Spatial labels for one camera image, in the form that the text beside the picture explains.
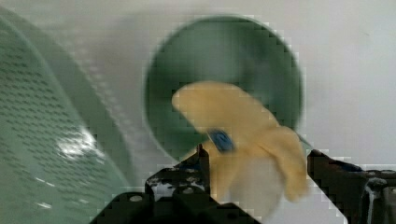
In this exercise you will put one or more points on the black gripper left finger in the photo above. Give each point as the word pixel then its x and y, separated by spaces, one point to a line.
pixel 176 195

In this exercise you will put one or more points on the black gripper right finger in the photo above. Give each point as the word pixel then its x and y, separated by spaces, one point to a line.
pixel 362 196

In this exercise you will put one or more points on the yellow plush peeled banana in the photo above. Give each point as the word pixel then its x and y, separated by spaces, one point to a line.
pixel 254 161

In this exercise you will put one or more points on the green mug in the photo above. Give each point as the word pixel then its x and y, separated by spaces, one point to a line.
pixel 230 49

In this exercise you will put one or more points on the green perforated colander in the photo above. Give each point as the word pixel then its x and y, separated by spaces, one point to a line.
pixel 63 157

